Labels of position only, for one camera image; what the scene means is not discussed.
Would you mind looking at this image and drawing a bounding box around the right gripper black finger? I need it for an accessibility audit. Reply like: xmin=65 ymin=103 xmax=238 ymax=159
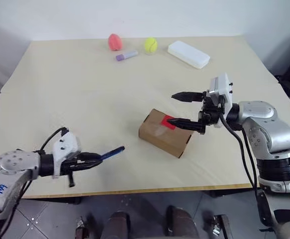
xmin=171 ymin=91 xmax=205 ymax=103
xmin=166 ymin=119 xmax=200 ymax=132

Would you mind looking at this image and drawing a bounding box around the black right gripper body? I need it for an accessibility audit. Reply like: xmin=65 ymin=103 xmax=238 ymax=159
xmin=198 ymin=91 xmax=226 ymax=135

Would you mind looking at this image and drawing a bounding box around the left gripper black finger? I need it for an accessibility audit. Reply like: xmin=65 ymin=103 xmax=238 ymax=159
xmin=80 ymin=151 xmax=103 ymax=160
xmin=77 ymin=159 xmax=103 ymax=171

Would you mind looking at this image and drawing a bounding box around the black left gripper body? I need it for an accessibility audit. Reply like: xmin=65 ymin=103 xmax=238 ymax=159
xmin=60 ymin=151 xmax=86 ymax=188

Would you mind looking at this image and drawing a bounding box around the blue cutter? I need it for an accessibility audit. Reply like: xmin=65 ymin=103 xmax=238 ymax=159
xmin=98 ymin=146 xmax=125 ymax=161

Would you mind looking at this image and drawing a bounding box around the brown cardboard box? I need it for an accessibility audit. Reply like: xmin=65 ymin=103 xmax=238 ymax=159
xmin=138 ymin=108 xmax=195 ymax=159

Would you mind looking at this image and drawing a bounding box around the red tape strip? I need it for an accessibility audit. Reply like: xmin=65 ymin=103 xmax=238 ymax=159
xmin=159 ymin=115 xmax=177 ymax=131

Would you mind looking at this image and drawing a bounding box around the white plastic case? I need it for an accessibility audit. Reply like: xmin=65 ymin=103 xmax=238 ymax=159
xmin=167 ymin=40 xmax=211 ymax=70

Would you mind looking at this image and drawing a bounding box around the metal clamp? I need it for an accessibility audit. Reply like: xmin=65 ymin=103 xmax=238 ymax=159
xmin=74 ymin=216 xmax=91 ymax=239
xmin=210 ymin=213 xmax=233 ymax=239

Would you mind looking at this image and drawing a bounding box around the yellow tennis ball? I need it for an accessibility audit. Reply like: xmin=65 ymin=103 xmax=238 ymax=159
xmin=144 ymin=37 xmax=159 ymax=54

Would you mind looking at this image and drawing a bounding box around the dark brown rounded shape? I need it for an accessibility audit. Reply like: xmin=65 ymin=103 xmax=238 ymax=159
xmin=106 ymin=211 xmax=131 ymax=239
xmin=165 ymin=205 xmax=200 ymax=239

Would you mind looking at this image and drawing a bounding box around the purple and white glue stick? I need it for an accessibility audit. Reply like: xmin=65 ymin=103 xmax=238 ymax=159
xmin=115 ymin=49 xmax=139 ymax=62

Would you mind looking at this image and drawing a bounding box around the pink foam peach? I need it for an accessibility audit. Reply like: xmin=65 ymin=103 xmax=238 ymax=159
xmin=107 ymin=33 xmax=124 ymax=52

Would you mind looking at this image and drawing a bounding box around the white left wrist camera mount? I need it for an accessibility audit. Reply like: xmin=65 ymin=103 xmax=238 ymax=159
xmin=52 ymin=133 xmax=83 ymax=179

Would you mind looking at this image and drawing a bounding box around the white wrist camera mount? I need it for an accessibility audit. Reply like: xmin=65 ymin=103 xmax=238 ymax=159
xmin=52 ymin=133 xmax=83 ymax=179
xmin=208 ymin=72 xmax=234 ymax=129

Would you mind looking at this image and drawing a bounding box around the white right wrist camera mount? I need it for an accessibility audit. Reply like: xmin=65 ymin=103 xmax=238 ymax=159
xmin=208 ymin=72 xmax=234 ymax=129

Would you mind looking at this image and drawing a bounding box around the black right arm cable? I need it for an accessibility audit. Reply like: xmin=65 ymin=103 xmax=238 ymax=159
xmin=219 ymin=116 xmax=260 ymax=200

